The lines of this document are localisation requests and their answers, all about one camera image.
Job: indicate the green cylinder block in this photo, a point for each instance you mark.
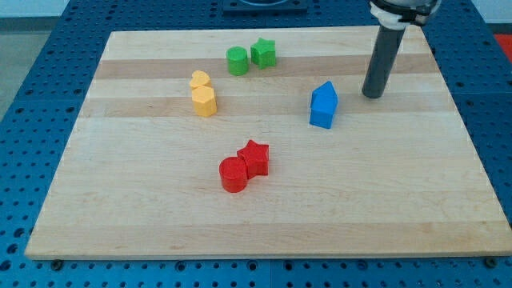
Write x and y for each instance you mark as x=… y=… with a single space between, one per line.
x=237 y=60

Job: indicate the green star block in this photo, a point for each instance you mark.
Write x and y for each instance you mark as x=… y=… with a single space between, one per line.
x=263 y=53

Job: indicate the red star block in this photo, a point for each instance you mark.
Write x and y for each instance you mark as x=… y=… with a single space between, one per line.
x=256 y=157

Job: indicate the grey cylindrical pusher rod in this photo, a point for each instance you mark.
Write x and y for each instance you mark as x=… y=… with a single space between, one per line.
x=382 y=60

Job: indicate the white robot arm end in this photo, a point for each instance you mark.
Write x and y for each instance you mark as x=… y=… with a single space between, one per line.
x=398 y=14

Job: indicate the blue cube block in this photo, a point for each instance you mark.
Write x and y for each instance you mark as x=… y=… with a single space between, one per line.
x=322 y=116

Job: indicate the yellow hexagon block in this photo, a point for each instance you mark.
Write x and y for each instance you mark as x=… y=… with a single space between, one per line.
x=204 y=101

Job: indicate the wooden board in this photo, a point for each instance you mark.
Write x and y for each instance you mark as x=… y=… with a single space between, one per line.
x=393 y=177

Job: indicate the yellow heart block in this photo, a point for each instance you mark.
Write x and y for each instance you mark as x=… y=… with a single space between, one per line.
x=199 y=78

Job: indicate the red cylinder block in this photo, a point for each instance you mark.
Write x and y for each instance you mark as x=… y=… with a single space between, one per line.
x=233 y=173

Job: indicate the blue triangle block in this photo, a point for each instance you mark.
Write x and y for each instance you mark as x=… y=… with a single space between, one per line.
x=324 y=98

